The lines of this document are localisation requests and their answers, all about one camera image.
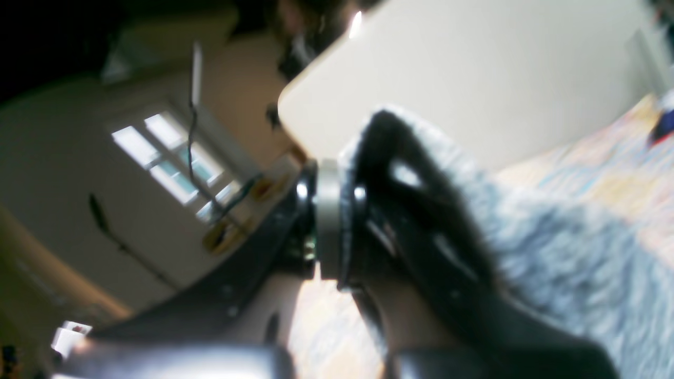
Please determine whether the patterned colourful tablecloth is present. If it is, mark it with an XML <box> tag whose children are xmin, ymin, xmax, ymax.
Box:
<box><xmin>284</xmin><ymin>89</ymin><xmax>674</xmax><ymax>379</ymax></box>

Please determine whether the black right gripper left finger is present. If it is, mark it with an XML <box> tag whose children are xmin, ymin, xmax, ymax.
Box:
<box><xmin>54</xmin><ymin>160</ymin><xmax>318</xmax><ymax>378</ymax></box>

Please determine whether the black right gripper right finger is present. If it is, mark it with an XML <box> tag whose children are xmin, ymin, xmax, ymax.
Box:
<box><xmin>337</xmin><ymin>158</ymin><xmax>528</xmax><ymax>379</ymax></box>

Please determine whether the grey t-shirt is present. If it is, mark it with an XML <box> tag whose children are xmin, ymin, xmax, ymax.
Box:
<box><xmin>339</xmin><ymin>106</ymin><xmax>673</xmax><ymax>378</ymax></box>

